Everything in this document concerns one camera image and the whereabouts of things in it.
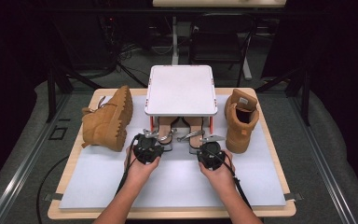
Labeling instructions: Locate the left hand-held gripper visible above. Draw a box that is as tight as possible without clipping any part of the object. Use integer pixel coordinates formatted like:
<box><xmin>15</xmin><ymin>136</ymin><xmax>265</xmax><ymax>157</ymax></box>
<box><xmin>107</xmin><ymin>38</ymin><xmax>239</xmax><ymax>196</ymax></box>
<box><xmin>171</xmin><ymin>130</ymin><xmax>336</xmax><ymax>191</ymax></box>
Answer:
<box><xmin>132</xmin><ymin>129</ymin><xmax>165</xmax><ymax>165</ymax></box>

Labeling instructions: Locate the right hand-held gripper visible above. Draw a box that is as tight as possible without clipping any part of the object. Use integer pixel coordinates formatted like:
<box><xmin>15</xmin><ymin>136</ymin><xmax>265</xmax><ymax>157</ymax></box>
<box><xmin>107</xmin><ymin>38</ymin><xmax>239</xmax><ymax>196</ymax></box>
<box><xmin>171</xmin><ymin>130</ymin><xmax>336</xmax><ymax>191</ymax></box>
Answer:
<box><xmin>198</xmin><ymin>133</ymin><xmax>227</xmax><ymax>171</ymax></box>

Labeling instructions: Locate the black sandal with silver strap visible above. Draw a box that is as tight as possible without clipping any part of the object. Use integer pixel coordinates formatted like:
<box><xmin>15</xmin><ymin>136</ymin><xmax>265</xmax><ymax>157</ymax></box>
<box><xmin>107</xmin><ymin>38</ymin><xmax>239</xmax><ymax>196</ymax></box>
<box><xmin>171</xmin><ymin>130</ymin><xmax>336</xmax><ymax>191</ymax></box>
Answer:
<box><xmin>177</xmin><ymin>116</ymin><xmax>205</xmax><ymax>155</ymax></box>
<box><xmin>157</xmin><ymin>116</ymin><xmax>180</xmax><ymax>152</ymax></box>

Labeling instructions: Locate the tan suede boot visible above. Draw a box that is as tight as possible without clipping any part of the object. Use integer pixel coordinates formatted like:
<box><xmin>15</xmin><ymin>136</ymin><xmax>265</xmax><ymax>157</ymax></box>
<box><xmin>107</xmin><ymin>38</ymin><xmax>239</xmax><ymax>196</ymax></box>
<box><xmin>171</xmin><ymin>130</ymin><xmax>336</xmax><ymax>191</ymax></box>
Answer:
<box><xmin>80</xmin><ymin>85</ymin><xmax>134</xmax><ymax>153</ymax></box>
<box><xmin>224</xmin><ymin>88</ymin><xmax>260</xmax><ymax>154</ymax></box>

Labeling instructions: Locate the white shoe rack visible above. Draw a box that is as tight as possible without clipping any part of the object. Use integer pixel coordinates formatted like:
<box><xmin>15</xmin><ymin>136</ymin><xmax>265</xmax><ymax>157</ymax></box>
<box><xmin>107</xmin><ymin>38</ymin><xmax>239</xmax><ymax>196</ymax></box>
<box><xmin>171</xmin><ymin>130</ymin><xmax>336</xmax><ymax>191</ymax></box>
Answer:
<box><xmin>144</xmin><ymin>64</ymin><xmax>218</xmax><ymax>134</ymax></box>

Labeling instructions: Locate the person's left hand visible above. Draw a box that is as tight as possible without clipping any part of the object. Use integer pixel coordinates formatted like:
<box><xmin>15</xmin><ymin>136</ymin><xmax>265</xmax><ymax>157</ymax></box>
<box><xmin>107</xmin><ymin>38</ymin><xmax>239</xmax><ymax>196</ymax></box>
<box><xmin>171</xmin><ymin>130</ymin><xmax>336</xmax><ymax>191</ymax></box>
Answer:
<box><xmin>123</xmin><ymin>147</ymin><xmax>161</xmax><ymax>188</ymax></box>

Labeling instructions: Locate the person's right hand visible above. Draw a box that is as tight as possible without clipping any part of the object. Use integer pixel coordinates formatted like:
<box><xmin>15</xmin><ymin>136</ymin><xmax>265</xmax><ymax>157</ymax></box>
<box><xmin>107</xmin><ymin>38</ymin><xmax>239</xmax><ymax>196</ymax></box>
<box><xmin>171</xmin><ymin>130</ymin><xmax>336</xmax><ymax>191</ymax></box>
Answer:
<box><xmin>199</xmin><ymin>150</ymin><xmax>236</xmax><ymax>195</ymax></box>

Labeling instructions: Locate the white table mat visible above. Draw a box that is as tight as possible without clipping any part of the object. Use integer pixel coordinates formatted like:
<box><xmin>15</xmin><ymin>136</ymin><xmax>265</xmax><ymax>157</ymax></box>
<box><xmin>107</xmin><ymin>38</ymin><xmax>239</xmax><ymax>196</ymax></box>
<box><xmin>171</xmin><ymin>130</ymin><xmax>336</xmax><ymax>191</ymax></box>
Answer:
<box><xmin>59</xmin><ymin>94</ymin><xmax>287</xmax><ymax>209</ymax></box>

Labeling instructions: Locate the grey tape piece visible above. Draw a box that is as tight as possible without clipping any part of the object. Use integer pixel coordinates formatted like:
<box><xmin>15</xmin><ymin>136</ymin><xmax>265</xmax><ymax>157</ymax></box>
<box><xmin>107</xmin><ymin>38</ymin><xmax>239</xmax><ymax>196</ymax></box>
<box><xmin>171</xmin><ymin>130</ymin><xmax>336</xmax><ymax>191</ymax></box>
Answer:
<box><xmin>283</xmin><ymin>192</ymin><xmax>304</xmax><ymax>202</ymax></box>
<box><xmin>45</xmin><ymin>192</ymin><xmax>63</xmax><ymax>202</ymax></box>

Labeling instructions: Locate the black folding chair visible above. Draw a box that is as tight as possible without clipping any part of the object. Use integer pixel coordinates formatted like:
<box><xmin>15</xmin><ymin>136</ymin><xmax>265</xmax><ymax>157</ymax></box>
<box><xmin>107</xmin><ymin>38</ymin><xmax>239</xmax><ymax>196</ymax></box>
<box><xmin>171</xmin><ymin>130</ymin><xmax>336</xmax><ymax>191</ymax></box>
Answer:
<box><xmin>189</xmin><ymin>12</ymin><xmax>259</xmax><ymax>88</ymax></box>

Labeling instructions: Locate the black metal stand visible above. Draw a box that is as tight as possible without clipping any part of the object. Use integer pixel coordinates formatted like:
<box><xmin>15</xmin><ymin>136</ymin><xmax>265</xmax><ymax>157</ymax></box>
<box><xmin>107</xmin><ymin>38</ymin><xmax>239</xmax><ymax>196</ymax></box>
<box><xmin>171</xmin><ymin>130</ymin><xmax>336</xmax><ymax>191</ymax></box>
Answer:
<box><xmin>255</xmin><ymin>66</ymin><xmax>311</xmax><ymax>127</ymax></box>
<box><xmin>46</xmin><ymin>62</ymin><xmax>103</xmax><ymax>123</ymax></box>

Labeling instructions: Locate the desk with white legs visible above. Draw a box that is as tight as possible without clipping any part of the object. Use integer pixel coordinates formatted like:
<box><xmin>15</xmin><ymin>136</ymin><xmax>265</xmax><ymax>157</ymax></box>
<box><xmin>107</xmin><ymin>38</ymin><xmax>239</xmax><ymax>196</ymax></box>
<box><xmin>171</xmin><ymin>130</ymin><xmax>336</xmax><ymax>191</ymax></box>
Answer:
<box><xmin>152</xmin><ymin>0</ymin><xmax>287</xmax><ymax>81</ymax></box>

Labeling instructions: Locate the bundle of floor cables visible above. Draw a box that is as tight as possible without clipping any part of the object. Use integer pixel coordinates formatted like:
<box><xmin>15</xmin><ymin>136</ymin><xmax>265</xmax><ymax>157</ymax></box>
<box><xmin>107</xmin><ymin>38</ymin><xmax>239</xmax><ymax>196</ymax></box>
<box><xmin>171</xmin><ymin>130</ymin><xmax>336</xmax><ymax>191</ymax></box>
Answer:
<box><xmin>105</xmin><ymin>40</ymin><xmax>150</xmax><ymax>88</ymax></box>

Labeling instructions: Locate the black floor cable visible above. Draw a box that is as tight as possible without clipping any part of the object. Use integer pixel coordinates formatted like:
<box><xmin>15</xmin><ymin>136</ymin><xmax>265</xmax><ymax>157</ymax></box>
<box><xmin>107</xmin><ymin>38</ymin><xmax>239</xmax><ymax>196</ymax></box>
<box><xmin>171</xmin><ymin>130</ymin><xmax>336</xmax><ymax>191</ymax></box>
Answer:
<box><xmin>36</xmin><ymin>155</ymin><xmax>70</xmax><ymax>224</ymax></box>

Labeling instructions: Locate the aluminium floor rail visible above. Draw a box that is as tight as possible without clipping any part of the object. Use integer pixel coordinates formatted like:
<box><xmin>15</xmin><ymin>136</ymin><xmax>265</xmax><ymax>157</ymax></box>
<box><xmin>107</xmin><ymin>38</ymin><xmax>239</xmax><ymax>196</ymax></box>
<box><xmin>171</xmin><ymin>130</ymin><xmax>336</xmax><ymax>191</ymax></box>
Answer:
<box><xmin>288</xmin><ymin>92</ymin><xmax>358</xmax><ymax>224</ymax></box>
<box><xmin>0</xmin><ymin>92</ymin><xmax>73</xmax><ymax>224</ymax></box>

